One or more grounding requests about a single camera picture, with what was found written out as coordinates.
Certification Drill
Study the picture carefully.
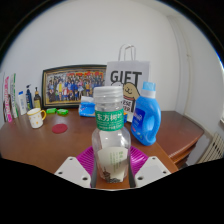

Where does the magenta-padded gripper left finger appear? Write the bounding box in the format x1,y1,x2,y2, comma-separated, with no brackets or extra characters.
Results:
54,145,98,189

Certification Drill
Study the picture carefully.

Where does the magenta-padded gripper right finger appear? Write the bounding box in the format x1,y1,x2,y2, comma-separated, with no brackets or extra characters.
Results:
128,145,172,188

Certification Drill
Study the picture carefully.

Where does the clear green-labelled drink bottle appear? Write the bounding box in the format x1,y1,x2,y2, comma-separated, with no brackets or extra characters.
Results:
91,85,132,184

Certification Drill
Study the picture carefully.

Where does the flat round red coaster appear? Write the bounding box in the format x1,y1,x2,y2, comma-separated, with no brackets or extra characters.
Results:
51,123,69,135

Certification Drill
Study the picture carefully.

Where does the blue detergent bottle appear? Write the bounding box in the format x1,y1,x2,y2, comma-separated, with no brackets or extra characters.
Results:
130,81,162,147

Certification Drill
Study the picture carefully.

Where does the blue tissue pack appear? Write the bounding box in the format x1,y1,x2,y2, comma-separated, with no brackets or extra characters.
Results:
78,95,96,118

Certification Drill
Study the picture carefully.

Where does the white mug with yellow rim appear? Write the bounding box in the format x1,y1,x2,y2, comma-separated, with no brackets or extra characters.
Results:
26,107,47,130

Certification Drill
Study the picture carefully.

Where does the white radiator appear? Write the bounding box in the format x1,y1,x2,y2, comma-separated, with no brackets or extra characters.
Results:
198,132,224,164

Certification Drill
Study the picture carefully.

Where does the brown yellow-labelled pump bottle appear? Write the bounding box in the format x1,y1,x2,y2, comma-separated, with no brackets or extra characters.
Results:
33,87,43,110

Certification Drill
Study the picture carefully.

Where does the dark blue pump bottle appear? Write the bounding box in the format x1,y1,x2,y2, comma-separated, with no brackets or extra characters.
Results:
25,83,34,111

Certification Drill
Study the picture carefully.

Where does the white bottle with blue cap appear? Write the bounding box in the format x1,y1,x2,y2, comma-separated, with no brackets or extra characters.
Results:
17,90,28,116

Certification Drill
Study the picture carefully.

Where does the framed group photo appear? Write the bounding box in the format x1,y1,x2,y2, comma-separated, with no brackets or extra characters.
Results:
41,64,108,110

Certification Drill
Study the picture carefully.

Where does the white and green long box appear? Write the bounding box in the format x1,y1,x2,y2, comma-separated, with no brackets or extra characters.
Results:
9,72,19,119

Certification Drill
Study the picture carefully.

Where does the pink long box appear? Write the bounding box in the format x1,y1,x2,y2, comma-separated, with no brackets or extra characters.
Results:
2,75,14,123

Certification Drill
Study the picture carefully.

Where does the white paper gift bag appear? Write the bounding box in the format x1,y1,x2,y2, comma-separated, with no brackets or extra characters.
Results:
104,43,150,124

